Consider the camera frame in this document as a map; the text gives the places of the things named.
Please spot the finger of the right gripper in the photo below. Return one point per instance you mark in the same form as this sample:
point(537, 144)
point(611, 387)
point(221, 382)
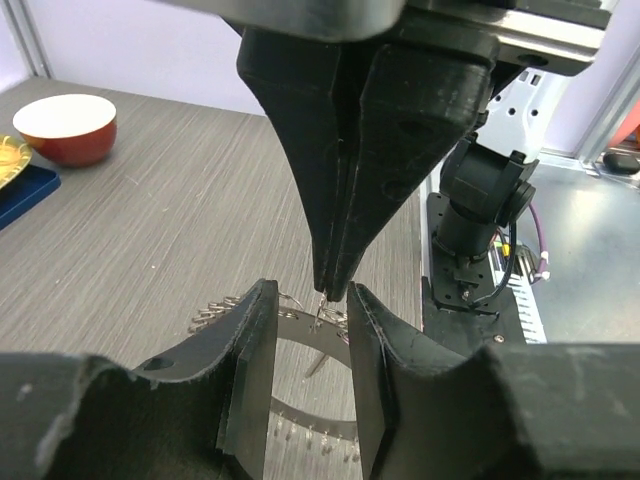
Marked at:
point(293, 80)

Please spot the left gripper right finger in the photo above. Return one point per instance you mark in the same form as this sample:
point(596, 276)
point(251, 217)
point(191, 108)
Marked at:
point(550, 411)

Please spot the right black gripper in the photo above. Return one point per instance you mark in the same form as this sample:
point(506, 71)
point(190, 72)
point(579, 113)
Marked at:
point(416, 104)

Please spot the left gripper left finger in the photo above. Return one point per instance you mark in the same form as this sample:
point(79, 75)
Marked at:
point(199, 410)

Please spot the metal disc with keyrings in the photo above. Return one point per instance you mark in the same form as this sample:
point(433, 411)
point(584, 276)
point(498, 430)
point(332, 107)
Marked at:
point(294, 325)

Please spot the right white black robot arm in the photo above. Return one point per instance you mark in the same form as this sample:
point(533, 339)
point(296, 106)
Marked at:
point(486, 188)

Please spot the silver key on disc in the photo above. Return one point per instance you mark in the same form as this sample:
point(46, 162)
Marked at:
point(316, 365)

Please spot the brown bowl white inside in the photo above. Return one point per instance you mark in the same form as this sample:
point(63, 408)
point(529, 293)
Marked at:
point(70, 130)

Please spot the dark blue tray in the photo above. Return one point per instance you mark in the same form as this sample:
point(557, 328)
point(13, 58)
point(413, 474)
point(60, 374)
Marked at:
point(24, 192)

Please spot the yellow woven bamboo basket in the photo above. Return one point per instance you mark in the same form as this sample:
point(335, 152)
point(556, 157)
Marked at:
point(15, 156)

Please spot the slotted white cable duct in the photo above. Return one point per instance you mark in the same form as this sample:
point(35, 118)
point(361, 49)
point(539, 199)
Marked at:
point(528, 312)

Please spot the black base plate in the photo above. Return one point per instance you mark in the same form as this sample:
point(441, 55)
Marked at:
point(452, 283)

